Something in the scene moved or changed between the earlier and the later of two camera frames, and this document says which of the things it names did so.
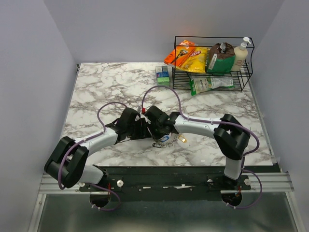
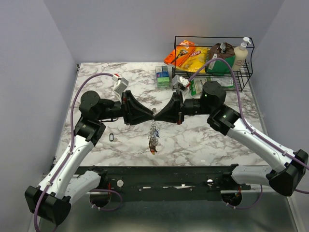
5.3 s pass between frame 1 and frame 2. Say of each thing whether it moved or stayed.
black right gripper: moved
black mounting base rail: stayed
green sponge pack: stayed
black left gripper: moved
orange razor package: stayed
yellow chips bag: stayed
